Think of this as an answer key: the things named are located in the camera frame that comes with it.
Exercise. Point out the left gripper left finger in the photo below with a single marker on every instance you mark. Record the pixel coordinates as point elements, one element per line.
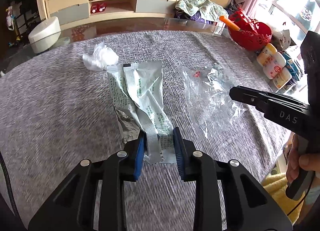
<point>71,205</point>

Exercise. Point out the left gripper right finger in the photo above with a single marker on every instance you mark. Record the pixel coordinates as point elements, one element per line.
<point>226,191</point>

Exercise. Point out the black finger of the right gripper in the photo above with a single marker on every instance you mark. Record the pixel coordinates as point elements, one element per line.
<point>265,101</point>

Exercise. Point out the clear plastic bag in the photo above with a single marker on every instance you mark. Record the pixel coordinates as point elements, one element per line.
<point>210,107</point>

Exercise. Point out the grey-white foil pouch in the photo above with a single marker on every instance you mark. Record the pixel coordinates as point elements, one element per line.
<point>137,94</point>

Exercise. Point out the person's right hand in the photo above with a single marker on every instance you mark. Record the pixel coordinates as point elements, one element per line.
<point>308,162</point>

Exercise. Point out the yellow fluffy blanket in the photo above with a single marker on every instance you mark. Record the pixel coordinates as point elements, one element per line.
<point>276,186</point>

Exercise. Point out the white yellow-cap lotion bottle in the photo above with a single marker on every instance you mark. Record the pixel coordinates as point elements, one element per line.
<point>271,61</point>

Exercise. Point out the red plastic basket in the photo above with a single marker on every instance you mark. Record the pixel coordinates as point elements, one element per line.
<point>253,35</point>

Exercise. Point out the floral cloth pile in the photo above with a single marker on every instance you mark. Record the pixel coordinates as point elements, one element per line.
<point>208,10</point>

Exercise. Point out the crumpled white tissue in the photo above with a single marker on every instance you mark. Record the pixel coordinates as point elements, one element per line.
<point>102,57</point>

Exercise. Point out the white round stool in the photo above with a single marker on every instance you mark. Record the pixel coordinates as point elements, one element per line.
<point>45,35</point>

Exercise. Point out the orange handle tool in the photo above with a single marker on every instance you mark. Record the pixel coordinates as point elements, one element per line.
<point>229,23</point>

